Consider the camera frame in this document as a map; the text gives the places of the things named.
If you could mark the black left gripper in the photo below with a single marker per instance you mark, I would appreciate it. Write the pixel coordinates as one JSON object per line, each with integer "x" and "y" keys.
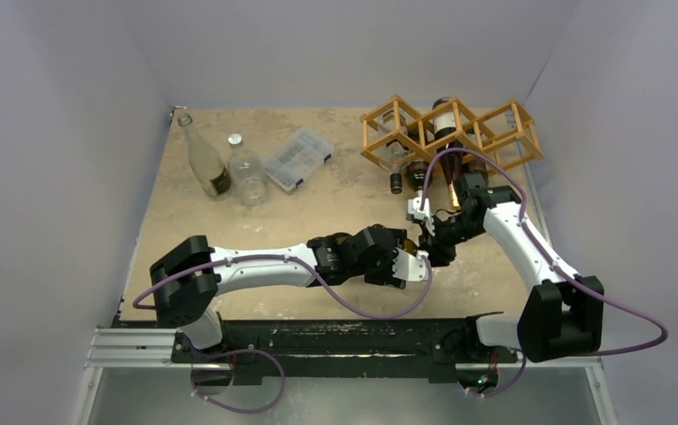
{"x": 386, "y": 274}

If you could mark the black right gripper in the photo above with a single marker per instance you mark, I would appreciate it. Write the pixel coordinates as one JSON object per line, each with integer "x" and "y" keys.
{"x": 436, "y": 235}

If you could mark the clear squat glass bottle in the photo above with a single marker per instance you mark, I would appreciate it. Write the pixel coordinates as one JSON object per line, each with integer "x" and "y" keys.
{"x": 247, "y": 173}

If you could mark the clear tall glass bottle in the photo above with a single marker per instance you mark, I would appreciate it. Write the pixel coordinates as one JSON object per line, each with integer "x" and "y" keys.
{"x": 205, "y": 161}

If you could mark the green bottle cream label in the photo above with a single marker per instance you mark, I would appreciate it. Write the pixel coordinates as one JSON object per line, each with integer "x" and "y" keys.
{"x": 410, "y": 247}

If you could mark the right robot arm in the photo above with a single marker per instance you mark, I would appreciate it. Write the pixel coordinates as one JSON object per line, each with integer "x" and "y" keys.
{"x": 557, "y": 320}

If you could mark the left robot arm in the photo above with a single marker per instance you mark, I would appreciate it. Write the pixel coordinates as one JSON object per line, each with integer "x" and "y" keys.
{"x": 192, "y": 274}

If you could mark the brown bottle gold neck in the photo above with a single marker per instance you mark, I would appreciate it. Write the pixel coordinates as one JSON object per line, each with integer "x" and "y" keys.
{"x": 449, "y": 158}

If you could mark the wooden wine rack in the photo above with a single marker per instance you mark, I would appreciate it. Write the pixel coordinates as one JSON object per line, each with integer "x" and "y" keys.
{"x": 505, "y": 134}

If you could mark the clear plastic organizer box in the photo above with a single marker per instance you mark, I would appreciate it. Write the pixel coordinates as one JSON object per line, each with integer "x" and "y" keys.
{"x": 298, "y": 158}

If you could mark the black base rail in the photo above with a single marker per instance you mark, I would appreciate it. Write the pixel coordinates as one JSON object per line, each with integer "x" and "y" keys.
{"x": 437, "y": 350}

